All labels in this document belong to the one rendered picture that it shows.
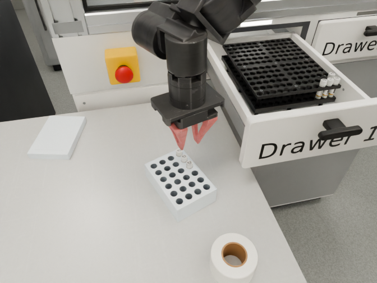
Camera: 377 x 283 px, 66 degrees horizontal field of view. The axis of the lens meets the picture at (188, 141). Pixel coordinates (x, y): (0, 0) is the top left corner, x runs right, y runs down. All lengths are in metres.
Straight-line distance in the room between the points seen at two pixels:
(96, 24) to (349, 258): 1.31
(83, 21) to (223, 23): 0.36
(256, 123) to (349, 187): 1.31
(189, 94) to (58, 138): 0.37
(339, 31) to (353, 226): 0.98
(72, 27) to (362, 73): 0.83
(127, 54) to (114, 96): 0.15
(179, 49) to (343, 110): 0.29
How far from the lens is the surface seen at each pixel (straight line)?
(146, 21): 0.46
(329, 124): 0.53
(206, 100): 0.46
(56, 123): 0.75
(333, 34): 0.88
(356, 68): 1.03
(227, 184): 0.58
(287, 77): 0.64
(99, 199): 0.58
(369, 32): 0.90
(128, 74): 0.67
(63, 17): 0.70
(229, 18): 0.42
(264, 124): 0.48
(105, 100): 0.80
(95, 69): 0.75
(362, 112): 0.57
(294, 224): 1.49
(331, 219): 1.58
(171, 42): 0.39
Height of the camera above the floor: 1.22
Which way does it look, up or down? 44 degrees down
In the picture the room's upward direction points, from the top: straight up
